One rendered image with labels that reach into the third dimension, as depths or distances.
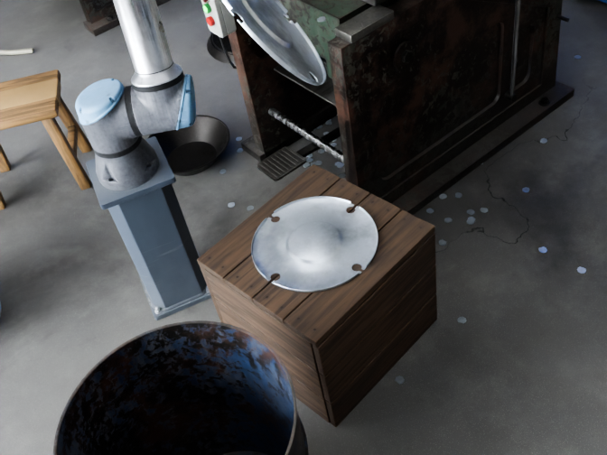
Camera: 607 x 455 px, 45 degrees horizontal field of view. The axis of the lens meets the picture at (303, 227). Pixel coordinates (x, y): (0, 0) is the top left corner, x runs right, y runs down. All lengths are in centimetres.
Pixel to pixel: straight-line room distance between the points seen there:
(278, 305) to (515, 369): 62
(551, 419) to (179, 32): 222
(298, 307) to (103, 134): 58
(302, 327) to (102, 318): 80
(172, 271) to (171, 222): 17
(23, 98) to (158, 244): 81
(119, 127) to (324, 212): 50
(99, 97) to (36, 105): 77
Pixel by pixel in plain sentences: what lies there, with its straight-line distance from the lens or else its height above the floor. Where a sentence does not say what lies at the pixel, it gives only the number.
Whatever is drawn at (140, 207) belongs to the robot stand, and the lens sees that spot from 180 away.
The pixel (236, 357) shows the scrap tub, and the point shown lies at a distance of 146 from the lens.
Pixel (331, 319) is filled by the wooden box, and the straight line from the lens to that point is 151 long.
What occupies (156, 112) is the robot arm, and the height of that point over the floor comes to 63.
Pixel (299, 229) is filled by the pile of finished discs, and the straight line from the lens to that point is 168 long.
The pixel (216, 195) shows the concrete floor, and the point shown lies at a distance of 236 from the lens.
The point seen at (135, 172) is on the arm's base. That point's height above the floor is 49.
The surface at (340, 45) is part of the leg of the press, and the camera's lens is 177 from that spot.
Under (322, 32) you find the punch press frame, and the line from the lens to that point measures 190.
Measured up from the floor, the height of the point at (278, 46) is 92.
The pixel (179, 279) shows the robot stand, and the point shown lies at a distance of 200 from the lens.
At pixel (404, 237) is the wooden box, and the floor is 35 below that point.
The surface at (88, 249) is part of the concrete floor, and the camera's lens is 235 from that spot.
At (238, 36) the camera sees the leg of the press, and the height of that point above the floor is 47.
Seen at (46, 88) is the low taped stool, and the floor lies 33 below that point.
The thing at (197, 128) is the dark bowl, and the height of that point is 3.
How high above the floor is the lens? 155
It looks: 45 degrees down
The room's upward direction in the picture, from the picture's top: 12 degrees counter-clockwise
